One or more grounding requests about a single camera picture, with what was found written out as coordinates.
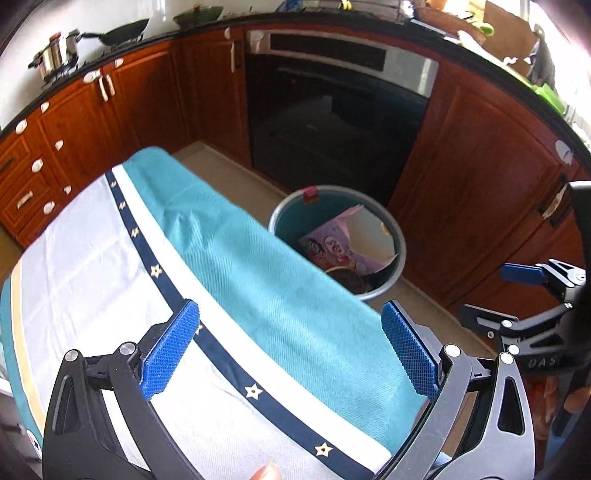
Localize steel pressure cooker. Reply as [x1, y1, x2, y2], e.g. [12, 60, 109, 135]
[30, 31, 82, 82]

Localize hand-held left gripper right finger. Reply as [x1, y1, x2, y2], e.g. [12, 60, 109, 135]
[374, 300, 536, 480]

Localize person's right hand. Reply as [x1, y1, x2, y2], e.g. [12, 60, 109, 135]
[529, 376, 561, 418]

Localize striped teal grey tablecloth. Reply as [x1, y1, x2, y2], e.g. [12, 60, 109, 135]
[0, 147, 430, 480]

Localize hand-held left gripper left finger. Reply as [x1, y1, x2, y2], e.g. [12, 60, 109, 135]
[44, 299, 204, 480]

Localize black wok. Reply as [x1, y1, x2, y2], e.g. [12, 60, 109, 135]
[81, 18, 151, 47]

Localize teal trash bin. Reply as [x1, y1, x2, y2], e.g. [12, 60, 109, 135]
[268, 185, 407, 302]

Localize dark green lidded pan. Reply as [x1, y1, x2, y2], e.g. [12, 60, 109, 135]
[173, 4, 227, 27]

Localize green plastic item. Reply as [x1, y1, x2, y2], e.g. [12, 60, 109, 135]
[536, 84, 567, 114]

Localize white cabinet safety locks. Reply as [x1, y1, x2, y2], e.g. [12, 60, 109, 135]
[14, 28, 575, 215]

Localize black built-in oven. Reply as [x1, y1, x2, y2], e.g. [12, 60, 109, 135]
[245, 30, 439, 204]

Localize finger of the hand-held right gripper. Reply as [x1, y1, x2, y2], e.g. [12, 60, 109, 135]
[501, 259, 575, 301]
[457, 302, 573, 354]

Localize brown wooden kitchen cabinet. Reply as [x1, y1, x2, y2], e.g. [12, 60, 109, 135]
[0, 28, 591, 324]

